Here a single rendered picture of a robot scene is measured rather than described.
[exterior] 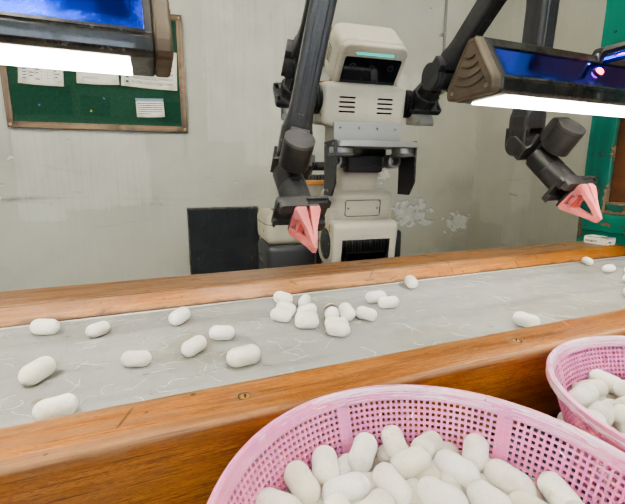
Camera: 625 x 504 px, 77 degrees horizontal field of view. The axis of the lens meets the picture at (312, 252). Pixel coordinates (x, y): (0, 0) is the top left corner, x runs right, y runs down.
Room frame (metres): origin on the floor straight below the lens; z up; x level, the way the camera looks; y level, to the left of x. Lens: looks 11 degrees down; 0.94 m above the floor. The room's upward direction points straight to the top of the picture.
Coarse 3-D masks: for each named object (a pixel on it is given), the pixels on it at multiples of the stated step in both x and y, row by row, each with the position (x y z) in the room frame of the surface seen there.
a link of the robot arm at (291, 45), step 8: (304, 8) 0.97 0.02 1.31; (304, 16) 0.97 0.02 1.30; (304, 24) 0.99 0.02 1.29; (288, 40) 1.08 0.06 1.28; (296, 40) 1.05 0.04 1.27; (288, 48) 1.07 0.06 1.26; (296, 48) 1.05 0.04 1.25; (288, 56) 1.09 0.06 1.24; (296, 56) 1.07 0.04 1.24; (288, 64) 1.10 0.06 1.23; (288, 72) 1.11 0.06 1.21
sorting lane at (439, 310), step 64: (128, 320) 0.54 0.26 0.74; (192, 320) 0.54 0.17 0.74; (256, 320) 0.54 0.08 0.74; (320, 320) 0.54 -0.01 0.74; (384, 320) 0.54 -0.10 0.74; (448, 320) 0.54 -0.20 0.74; (512, 320) 0.54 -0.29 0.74; (0, 384) 0.36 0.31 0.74; (64, 384) 0.36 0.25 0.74; (128, 384) 0.36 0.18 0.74; (192, 384) 0.36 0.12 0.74
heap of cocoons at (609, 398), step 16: (576, 384) 0.36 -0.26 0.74; (592, 384) 0.35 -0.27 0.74; (608, 384) 0.36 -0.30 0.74; (624, 384) 0.35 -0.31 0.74; (576, 400) 0.33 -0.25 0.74; (592, 400) 0.33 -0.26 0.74; (608, 400) 0.35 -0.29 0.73; (624, 400) 0.33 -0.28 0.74; (560, 416) 0.32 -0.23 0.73; (608, 416) 0.30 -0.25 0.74; (624, 416) 0.31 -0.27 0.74; (624, 432) 0.30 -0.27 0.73
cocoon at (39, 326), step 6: (30, 324) 0.48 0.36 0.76; (36, 324) 0.48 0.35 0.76; (42, 324) 0.48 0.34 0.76; (48, 324) 0.48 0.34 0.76; (54, 324) 0.48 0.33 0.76; (30, 330) 0.48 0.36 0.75; (36, 330) 0.48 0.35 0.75; (42, 330) 0.48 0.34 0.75; (48, 330) 0.48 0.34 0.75; (54, 330) 0.48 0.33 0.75
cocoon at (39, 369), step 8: (40, 360) 0.37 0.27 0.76; (48, 360) 0.37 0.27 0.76; (24, 368) 0.35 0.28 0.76; (32, 368) 0.36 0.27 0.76; (40, 368) 0.36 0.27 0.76; (48, 368) 0.37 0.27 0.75; (24, 376) 0.35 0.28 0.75; (32, 376) 0.35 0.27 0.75; (40, 376) 0.36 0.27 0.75; (24, 384) 0.35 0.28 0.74; (32, 384) 0.35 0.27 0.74
